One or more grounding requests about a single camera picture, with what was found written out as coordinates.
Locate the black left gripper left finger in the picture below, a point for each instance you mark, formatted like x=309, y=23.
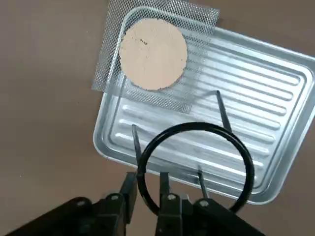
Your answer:
x=110, y=211

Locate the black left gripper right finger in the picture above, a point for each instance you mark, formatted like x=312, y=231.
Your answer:
x=172, y=211

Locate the black metal tripod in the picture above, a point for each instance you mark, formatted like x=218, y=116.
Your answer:
x=197, y=125

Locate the ribbed metal tray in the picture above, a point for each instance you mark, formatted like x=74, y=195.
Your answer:
x=246, y=86

